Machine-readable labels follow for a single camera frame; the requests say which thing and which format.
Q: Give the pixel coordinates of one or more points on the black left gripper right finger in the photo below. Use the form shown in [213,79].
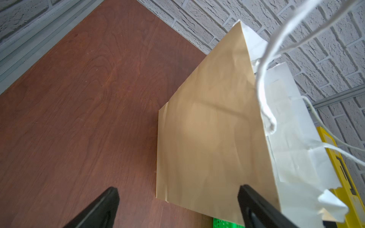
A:
[257,212]

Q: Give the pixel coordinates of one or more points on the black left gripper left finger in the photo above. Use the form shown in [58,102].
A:
[101,213]

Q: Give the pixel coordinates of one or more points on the brown paper bag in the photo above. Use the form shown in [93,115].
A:
[235,120]

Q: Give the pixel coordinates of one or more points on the green plastic basket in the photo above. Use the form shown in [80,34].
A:
[218,223]

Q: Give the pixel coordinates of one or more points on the yellow black toolbox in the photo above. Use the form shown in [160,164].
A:
[347,193]

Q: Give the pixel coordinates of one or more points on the aluminium corner post right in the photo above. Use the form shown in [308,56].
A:
[349,94]

